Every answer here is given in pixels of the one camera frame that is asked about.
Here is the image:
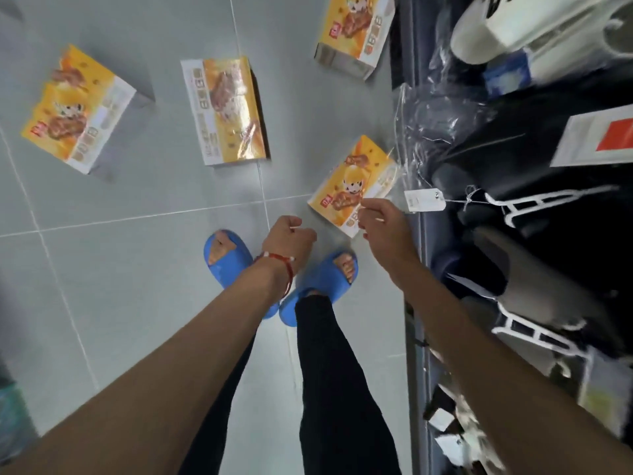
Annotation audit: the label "clear plastic bag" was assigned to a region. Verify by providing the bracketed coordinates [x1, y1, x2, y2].
[393, 82, 495, 193]

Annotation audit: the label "white yellow snack box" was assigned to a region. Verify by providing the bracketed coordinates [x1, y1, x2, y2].
[307, 135, 399, 239]

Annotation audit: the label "person's left forearm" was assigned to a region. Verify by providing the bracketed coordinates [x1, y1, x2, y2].
[0, 259, 297, 475]

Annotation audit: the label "group of yellow boxes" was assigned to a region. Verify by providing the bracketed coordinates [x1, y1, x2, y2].
[20, 0, 396, 176]

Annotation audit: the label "person's right forearm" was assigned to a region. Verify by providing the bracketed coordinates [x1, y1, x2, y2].
[393, 257, 633, 475]

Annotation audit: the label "white paper hang tag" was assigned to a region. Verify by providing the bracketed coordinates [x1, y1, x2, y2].
[403, 188, 447, 214]

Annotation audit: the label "red string bracelet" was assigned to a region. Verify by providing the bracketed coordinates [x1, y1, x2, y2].
[255, 251, 297, 300]

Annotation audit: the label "rack of hanging slippers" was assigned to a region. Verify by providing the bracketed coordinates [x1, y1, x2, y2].
[390, 0, 633, 371]

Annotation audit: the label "black trousers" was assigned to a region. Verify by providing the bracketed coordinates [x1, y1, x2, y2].
[177, 295, 402, 475]

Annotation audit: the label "person's left hand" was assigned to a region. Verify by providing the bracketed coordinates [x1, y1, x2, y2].
[260, 216, 318, 263]

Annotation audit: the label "person's right hand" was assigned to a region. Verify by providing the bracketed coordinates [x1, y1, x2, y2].
[355, 197, 423, 288]

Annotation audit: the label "blue rubber slipper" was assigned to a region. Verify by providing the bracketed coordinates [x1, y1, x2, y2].
[202, 230, 280, 320]
[278, 249, 359, 328]

